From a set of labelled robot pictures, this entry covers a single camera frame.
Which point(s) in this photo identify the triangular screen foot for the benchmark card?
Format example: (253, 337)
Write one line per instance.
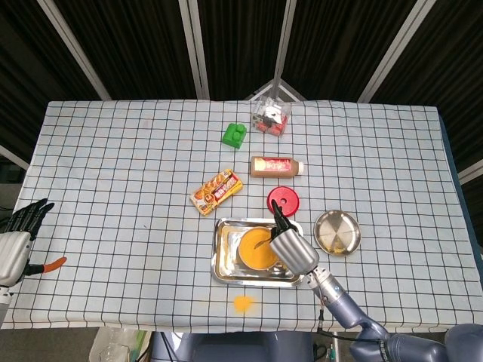
(260, 89)

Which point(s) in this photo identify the clear plastic box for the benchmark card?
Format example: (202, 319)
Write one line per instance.
(269, 117)

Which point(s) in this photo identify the clear plastic bag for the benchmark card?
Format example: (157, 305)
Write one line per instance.
(113, 347)

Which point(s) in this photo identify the round steel plate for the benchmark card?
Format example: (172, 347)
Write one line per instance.
(336, 232)

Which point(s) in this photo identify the rectangular steel tray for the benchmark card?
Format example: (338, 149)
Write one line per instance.
(224, 273)

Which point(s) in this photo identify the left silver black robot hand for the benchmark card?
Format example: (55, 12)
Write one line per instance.
(13, 252)

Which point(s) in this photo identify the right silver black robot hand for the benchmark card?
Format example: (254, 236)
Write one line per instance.
(294, 250)

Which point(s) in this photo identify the white checkered tablecloth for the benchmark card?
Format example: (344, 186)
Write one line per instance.
(113, 188)

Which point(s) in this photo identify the bowl of orange powder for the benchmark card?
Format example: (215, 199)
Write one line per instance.
(253, 260)

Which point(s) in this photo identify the green toy building block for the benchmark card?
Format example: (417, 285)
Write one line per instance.
(232, 139)

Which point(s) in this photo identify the red round disc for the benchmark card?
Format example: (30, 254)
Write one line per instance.
(290, 196)

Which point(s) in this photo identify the yellow curry box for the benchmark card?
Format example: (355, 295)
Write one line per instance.
(215, 192)

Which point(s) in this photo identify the brown drink bottle red label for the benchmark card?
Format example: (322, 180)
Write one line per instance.
(275, 171)

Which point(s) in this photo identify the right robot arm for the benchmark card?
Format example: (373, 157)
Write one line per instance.
(339, 298)

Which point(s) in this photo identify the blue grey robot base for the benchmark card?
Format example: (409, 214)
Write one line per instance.
(226, 348)

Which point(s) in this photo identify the small metal spoon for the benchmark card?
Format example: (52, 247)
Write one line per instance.
(260, 244)

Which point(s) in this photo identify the orange powder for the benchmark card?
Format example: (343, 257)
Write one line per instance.
(244, 302)

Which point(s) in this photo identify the white screen frame post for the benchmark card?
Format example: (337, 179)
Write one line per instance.
(195, 53)
(285, 37)
(471, 171)
(13, 156)
(393, 53)
(75, 53)

